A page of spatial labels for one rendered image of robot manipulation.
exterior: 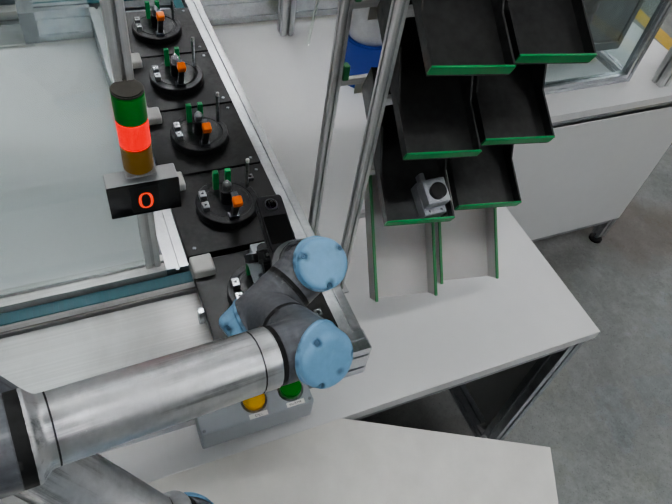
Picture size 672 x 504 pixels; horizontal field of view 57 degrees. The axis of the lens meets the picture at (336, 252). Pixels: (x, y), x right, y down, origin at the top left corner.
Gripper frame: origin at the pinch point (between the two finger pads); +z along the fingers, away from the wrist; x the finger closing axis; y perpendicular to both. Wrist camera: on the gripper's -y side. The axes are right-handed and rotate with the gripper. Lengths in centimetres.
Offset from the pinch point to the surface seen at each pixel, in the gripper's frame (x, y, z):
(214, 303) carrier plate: -9.7, 8.0, 9.5
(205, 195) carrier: -4.8, -14.4, 23.5
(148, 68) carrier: -7, -54, 61
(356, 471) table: 7.4, 43.7, -5.6
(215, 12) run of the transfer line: 21, -78, 89
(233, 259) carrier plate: -3.0, 0.5, 15.7
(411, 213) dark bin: 26.0, -1.7, -12.1
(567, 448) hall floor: 107, 93, 65
